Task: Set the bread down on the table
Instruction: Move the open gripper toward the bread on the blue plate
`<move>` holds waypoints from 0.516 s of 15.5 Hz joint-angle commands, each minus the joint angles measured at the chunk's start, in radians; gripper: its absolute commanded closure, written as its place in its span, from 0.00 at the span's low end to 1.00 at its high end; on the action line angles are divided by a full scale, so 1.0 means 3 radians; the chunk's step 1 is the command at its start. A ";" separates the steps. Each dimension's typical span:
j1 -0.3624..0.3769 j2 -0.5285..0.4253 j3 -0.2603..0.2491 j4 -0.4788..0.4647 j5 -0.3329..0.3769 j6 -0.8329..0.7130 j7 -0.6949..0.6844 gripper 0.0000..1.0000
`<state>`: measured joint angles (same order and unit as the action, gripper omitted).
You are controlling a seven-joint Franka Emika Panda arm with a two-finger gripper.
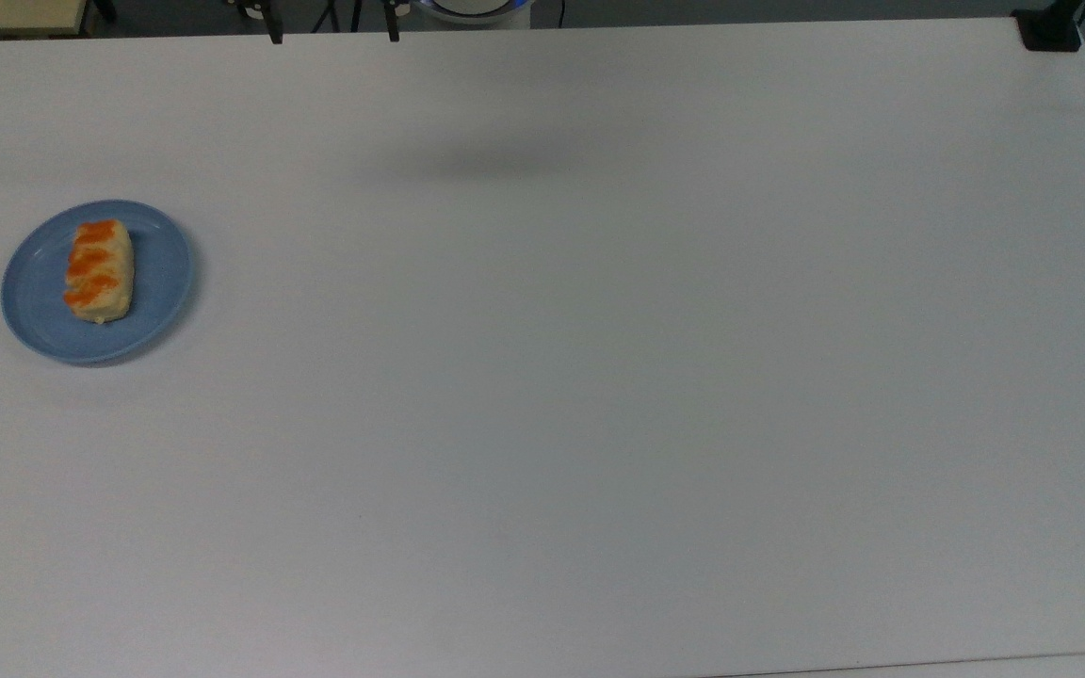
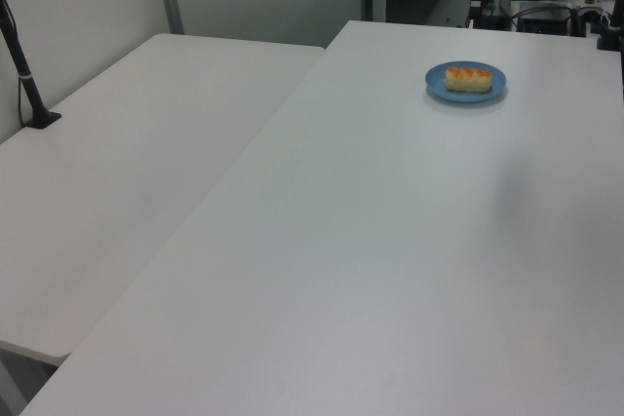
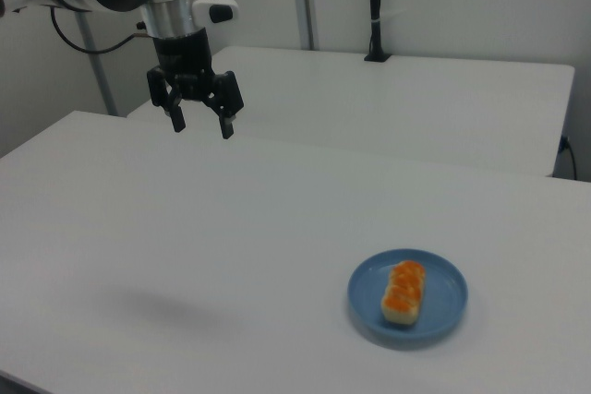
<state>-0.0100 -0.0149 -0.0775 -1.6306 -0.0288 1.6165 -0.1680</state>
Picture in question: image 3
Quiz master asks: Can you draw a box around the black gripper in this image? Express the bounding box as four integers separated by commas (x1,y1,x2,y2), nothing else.
146,28,245,140

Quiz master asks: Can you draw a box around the orange glazed bread loaf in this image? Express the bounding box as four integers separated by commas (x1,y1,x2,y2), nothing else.
380,260,427,327

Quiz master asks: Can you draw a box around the blue round plate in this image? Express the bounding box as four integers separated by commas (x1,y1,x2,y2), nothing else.
346,249,469,339

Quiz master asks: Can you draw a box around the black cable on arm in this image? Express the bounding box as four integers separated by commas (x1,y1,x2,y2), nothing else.
49,6,154,56

